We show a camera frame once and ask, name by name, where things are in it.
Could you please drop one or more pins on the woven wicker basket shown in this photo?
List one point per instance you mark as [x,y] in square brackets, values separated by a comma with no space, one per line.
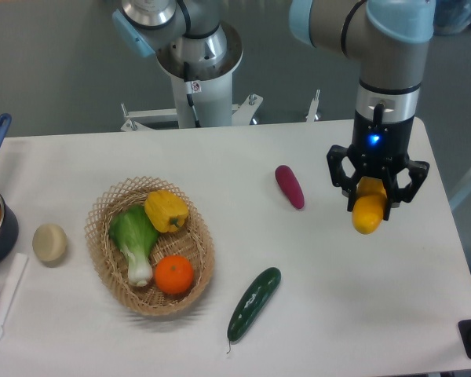
[193,241]

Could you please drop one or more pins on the yellow mango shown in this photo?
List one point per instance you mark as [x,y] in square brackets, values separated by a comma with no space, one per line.
[369,207]

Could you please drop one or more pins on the yellow bell pepper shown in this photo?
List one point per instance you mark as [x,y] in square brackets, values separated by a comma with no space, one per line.
[166,211]

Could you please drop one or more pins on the green cucumber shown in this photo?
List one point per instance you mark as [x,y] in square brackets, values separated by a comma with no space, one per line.
[252,303]

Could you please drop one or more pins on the purple sweet potato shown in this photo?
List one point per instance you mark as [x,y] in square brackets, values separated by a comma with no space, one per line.
[290,186]

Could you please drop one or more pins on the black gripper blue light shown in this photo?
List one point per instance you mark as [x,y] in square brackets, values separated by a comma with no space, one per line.
[378,150]

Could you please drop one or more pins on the orange fruit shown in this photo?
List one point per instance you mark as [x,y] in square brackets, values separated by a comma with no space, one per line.
[174,275]

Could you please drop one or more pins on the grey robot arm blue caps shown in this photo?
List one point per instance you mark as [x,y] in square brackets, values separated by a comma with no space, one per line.
[390,39]

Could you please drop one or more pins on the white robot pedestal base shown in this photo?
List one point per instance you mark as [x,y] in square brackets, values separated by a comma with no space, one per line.
[200,71]

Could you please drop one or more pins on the green bok choy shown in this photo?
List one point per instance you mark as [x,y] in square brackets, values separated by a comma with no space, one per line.
[134,235]

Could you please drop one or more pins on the beige round potato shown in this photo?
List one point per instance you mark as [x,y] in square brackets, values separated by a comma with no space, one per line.
[49,242]

